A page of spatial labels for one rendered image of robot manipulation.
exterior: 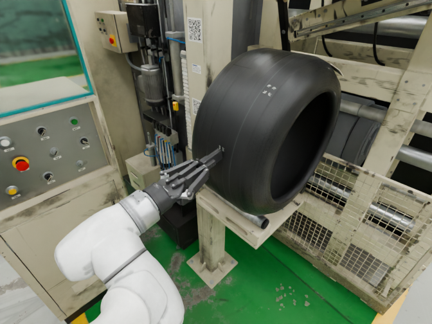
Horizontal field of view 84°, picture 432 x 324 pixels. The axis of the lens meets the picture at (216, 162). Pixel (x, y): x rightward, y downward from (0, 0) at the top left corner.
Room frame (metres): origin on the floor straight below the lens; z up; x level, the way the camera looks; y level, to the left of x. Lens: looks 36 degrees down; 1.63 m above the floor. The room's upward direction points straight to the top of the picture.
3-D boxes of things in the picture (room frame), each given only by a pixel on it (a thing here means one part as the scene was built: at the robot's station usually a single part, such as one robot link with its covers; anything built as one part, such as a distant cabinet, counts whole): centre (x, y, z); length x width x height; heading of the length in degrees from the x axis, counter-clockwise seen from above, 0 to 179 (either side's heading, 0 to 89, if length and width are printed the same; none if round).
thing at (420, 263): (0.90, -0.56, 0.65); 0.90 x 0.02 x 0.70; 44
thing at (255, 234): (0.73, -0.07, 0.83); 0.36 x 0.09 x 0.06; 44
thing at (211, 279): (1.00, 0.03, 0.02); 0.27 x 0.27 x 0.04; 44
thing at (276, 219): (0.83, -0.17, 0.80); 0.37 x 0.36 x 0.02; 134
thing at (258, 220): (0.73, -0.07, 0.90); 0.35 x 0.05 x 0.05; 44
